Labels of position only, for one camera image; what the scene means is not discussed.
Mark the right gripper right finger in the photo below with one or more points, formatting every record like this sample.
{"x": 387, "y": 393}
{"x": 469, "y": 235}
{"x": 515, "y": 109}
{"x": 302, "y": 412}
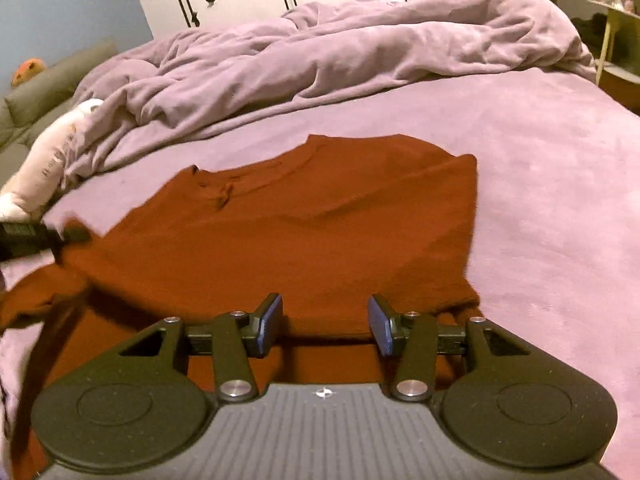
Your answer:
{"x": 411, "y": 339}

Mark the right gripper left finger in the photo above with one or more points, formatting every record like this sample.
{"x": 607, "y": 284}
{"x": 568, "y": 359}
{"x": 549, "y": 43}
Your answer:
{"x": 237, "y": 337}

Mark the rust brown knit cardigan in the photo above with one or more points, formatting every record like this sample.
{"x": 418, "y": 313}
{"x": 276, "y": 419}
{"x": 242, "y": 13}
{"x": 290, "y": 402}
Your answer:
{"x": 326, "y": 226}

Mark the long white plush toy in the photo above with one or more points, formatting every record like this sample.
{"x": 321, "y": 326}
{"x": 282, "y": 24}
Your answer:
{"x": 26, "y": 194}

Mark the green padded headboard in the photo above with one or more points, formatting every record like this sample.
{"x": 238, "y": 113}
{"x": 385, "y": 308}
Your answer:
{"x": 31, "y": 108}

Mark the lilac fleece bed sheet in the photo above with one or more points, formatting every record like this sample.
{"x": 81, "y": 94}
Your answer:
{"x": 555, "y": 254}

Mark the orange plush toy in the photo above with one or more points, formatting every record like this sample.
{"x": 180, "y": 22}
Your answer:
{"x": 28, "y": 70}

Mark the crumpled lilac duvet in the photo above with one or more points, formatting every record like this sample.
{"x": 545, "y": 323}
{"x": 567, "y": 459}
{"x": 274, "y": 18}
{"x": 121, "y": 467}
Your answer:
{"x": 203, "y": 82}

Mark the yellow side table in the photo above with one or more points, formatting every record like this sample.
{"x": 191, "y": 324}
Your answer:
{"x": 619, "y": 55}

